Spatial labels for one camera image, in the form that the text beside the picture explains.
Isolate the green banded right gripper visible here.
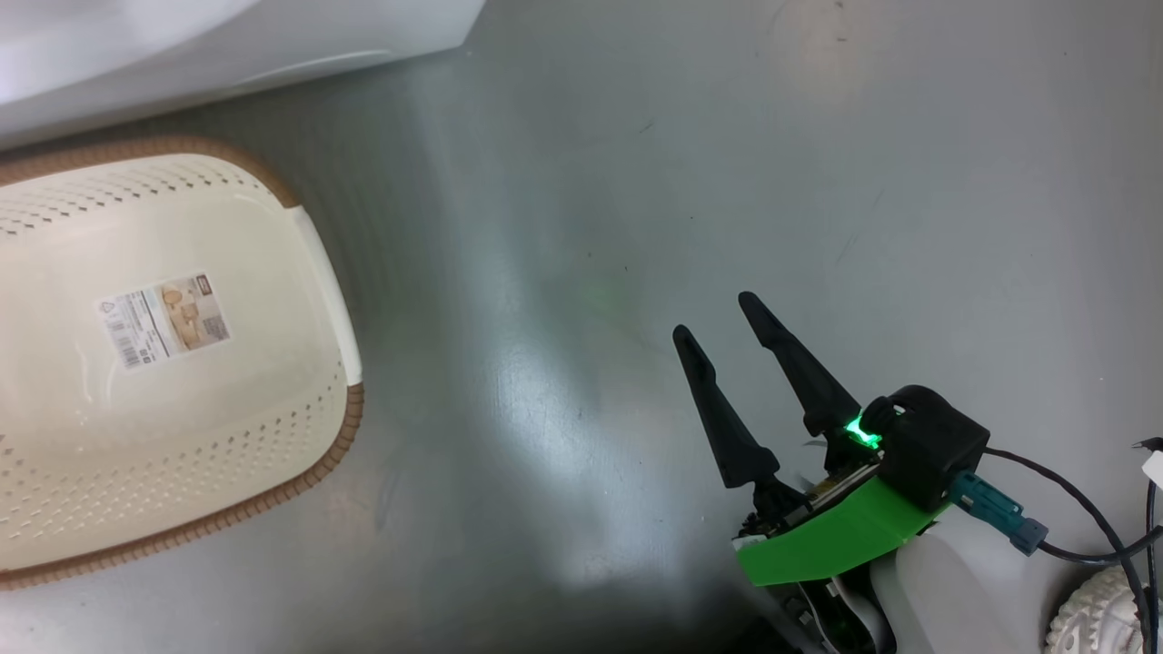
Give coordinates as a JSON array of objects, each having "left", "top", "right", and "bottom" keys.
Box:
[{"left": 672, "top": 291, "right": 950, "bottom": 587}]

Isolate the cream basket with brown rim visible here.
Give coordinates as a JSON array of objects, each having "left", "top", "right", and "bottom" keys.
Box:
[{"left": 0, "top": 136, "right": 366, "bottom": 591}]

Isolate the product label sticker inside basket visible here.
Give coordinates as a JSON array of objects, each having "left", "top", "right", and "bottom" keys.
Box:
[{"left": 94, "top": 272, "right": 233, "bottom": 371}]

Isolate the white washing machine body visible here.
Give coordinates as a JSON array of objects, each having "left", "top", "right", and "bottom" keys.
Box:
[{"left": 0, "top": 0, "right": 489, "bottom": 151}]

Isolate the teal connector cable right camera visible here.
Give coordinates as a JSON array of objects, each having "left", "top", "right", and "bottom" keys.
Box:
[{"left": 949, "top": 471, "right": 1163, "bottom": 564}]

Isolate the thin black right gripper cable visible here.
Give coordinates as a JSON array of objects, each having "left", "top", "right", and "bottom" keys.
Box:
[{"left": 984, "top": 445, "right": 1155, "bottom": 654}]

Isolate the black cable with white tag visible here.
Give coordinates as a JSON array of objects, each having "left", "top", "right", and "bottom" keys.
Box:
[{"left": 1131, "top": 436, "right": 1163, "bottom": 654}]

